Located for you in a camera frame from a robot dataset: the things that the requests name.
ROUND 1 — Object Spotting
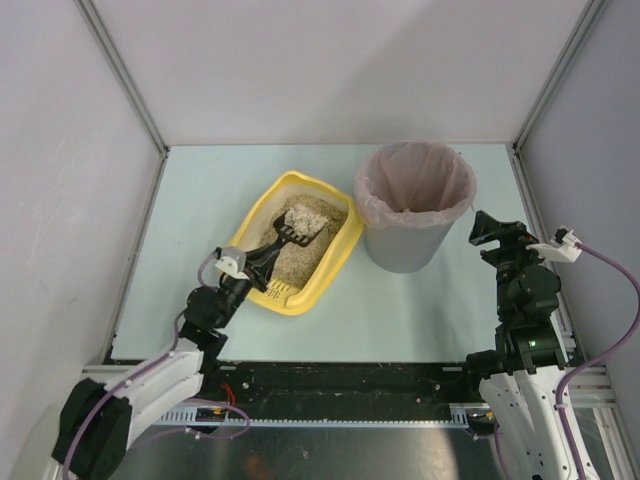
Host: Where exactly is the beige cat litter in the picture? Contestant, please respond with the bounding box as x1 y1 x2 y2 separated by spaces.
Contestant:
272 195 347 289

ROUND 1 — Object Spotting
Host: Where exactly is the pink plastic bin liner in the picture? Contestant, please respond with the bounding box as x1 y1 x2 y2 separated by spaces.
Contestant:
354 141 477 229

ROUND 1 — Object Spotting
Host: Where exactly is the aluminium frame post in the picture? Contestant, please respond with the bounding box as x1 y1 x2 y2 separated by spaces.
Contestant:
512 0 609 151
73 0 169 154

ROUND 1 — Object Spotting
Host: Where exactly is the yellow litter box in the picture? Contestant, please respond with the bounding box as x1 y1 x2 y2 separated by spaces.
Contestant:
229 170 364 316

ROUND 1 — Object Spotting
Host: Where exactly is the grey trash bin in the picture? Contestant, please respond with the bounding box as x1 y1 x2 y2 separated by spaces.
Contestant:
361 218 458 274

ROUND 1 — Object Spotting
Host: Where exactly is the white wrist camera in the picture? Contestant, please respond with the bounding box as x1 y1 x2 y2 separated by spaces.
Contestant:
526 226 582 263
214 246 249 280

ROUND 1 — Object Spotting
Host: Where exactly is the black slotted litter scoop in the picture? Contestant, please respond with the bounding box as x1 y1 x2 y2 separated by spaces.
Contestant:
272 213 323 251

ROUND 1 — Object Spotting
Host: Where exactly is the left aluminium frame post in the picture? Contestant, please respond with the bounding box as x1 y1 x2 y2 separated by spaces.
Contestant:
73 0 169 154

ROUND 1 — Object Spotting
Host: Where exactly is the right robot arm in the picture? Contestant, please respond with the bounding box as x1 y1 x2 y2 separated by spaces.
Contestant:
465 211 599 479

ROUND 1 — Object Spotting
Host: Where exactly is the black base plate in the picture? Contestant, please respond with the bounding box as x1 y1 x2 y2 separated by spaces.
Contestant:
196 361 483 423

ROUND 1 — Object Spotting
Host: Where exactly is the grey slotted cable duct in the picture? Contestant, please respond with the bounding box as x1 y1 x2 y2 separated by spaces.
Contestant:
149 403 494 427

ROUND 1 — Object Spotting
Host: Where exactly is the white litter clump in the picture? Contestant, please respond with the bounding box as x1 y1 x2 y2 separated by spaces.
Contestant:
284 204 329 237

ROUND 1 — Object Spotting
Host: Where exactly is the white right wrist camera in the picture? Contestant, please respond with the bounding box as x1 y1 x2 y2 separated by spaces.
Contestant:
526 226 582 263

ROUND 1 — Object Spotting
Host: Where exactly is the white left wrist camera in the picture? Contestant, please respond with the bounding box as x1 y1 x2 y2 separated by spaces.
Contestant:
214 246 249 280

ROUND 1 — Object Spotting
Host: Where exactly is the right aluminium frame post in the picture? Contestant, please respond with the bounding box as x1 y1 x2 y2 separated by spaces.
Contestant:
512 0 609 151

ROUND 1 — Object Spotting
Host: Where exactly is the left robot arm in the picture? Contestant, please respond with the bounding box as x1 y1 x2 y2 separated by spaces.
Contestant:
52 240 285 479

